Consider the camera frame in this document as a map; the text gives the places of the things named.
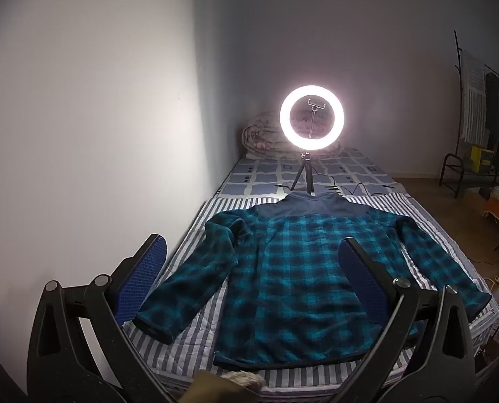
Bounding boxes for grey white striped quilt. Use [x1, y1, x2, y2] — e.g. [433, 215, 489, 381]
[121, 193, 499, 395]

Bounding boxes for olive fur-trimmed cloth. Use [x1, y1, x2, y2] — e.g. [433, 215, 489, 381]
[178, 370, 267, 403]

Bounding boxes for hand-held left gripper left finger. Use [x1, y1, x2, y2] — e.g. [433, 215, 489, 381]
[26, 233, 179, 403]

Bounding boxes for yellow box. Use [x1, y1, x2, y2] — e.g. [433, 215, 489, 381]
[471, 146, 494, 173]

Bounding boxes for teal plaid fleece jacket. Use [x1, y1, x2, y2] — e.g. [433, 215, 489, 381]
[132, 191, 493, 371]

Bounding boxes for rolled floral blanket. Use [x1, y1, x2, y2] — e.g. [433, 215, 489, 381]
[241, 111, 342, 160]

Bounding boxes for black tripod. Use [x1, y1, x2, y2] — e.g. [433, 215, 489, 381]
[290, 151, 317, 196]

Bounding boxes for striped white towel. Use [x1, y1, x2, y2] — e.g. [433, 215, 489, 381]
[460, 49, 489, 145]

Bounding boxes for black metal coat rack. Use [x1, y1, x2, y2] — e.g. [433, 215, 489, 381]
[439, 30, 499, 199]

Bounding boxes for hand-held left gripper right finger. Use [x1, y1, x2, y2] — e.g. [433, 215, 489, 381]
[337, 237, 477, 403]

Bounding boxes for phone holder clamp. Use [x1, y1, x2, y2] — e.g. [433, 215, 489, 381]
[306, 97, 326, 139]

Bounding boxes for black power cable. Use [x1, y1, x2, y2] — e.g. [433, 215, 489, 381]
[325, 182, 397, 198]

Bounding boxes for ring light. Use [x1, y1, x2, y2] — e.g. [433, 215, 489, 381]
[280, 85, 345, 152]

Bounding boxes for blue checkered bed sheet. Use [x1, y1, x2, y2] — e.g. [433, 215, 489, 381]
[216, 147, 397, 198]

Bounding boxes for dark hanging clothes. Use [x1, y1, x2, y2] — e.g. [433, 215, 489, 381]
[484, 71, 499, 173]

